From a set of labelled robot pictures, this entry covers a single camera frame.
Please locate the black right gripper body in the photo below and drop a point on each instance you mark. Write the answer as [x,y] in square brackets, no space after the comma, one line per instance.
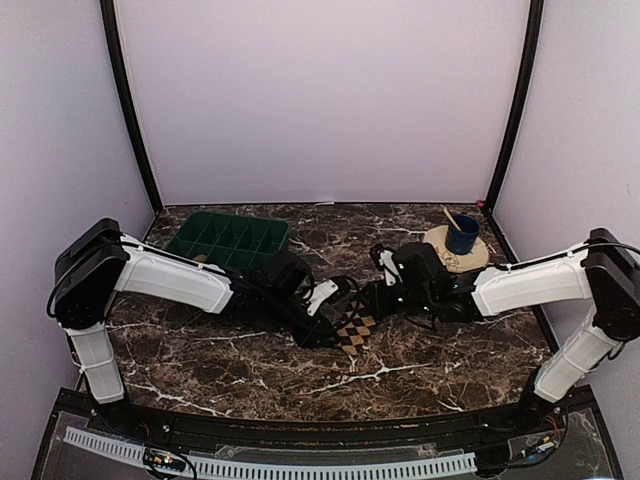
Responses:
[417,300]

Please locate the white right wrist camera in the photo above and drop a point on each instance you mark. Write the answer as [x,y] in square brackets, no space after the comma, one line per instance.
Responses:
[382,258]

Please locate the green plastic divider tray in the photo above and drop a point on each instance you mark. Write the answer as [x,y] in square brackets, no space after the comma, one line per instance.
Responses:
[230,241]

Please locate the brown argyle sock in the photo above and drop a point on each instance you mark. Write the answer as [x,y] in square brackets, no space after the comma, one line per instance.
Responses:
[359,323]

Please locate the black frame post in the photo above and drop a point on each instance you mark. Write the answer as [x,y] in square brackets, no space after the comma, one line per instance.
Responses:
[123,88]
[521,89]

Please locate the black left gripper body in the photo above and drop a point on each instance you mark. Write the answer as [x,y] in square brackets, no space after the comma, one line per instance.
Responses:
[278,310]

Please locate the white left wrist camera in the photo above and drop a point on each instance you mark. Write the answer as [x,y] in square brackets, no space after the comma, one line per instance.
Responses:
[319,294]

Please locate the wooden spoon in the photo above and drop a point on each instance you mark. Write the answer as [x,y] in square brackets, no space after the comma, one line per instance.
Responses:
[451,219]

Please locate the blue speckled mug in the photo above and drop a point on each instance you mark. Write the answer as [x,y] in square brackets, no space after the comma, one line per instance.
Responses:
[462,243]

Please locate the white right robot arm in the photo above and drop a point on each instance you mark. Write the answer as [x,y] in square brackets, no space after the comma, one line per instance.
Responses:
[601,269]

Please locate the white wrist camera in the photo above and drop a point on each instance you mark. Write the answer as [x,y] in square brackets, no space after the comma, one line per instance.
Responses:
[382,258]
[319,294]

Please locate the left black frame post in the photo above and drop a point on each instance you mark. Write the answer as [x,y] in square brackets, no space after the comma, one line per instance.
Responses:
[123,88]

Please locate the white slotted cable duct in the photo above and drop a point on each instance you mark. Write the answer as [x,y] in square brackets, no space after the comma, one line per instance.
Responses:
[241,463]

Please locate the black front rail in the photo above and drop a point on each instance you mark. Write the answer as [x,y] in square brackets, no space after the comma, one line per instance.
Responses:
[476,427]

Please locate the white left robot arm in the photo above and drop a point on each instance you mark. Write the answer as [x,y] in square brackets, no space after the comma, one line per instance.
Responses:
[105,261]

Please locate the right black frame post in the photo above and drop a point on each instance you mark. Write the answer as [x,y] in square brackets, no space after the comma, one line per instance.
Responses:
[521,89]

